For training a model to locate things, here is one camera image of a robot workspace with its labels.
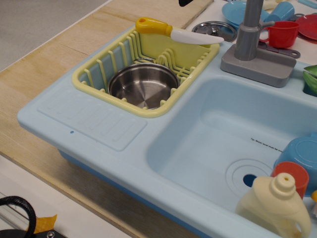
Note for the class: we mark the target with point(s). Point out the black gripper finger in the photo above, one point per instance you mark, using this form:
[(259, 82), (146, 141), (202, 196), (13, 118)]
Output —
[(184, 3)]

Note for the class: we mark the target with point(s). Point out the yellow handled white toy knife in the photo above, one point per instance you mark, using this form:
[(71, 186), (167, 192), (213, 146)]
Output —
[(146, 25)]

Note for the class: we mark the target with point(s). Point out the steel pot lid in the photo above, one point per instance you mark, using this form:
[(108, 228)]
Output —
[(217, 28)]

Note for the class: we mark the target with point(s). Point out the stainless steel pot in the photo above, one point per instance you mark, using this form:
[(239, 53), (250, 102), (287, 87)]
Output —
[(144, 83)]

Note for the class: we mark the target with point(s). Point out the light blue plate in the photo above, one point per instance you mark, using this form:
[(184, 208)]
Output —
[(232, 12)]

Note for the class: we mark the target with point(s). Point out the yellow dish rack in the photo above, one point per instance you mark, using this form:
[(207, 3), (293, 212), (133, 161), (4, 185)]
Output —
[(186, 61)]

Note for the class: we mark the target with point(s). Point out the grey toy faucet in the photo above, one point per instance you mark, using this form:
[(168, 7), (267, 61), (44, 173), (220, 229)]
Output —
[(245, 59)]

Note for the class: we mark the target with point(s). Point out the blue toy cup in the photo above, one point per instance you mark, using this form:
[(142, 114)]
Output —
[(283, 11)]

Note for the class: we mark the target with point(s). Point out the grey toy utensil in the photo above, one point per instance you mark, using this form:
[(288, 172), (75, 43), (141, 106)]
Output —
[(287, 52)]

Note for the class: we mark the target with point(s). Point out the red plate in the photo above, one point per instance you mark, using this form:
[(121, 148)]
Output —
[(307, 26)]

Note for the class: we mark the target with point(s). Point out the green toy bowl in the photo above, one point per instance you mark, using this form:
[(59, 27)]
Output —
[(310, 78)]

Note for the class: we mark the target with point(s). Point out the light blue toy sink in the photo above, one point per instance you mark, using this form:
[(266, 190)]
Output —
[(191, 161)]

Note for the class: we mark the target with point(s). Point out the blue bowl in sink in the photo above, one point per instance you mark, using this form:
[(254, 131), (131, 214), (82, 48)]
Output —
[(303, 151)]

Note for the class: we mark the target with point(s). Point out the red cup in sink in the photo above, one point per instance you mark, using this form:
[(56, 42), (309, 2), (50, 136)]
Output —
[(299, 174)]

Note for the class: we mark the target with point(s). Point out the wooden board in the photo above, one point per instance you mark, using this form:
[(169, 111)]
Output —
[(40, 41)]

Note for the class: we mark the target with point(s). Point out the cream detergent bottle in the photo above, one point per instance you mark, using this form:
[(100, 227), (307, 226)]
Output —
[(274, 204)]

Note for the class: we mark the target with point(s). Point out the yellow toy at edge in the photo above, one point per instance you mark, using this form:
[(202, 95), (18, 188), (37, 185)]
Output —
[(314, 196)]

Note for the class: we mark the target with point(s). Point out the yellow tape piece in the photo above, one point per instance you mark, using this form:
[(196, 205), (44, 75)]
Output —
[(44, 224)]

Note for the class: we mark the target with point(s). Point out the black base with screw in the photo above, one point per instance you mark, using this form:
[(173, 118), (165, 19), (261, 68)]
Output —
[(11, 233)]

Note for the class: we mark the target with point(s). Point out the red toy cup with handle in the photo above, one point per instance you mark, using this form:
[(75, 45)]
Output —
[(282, 34)]

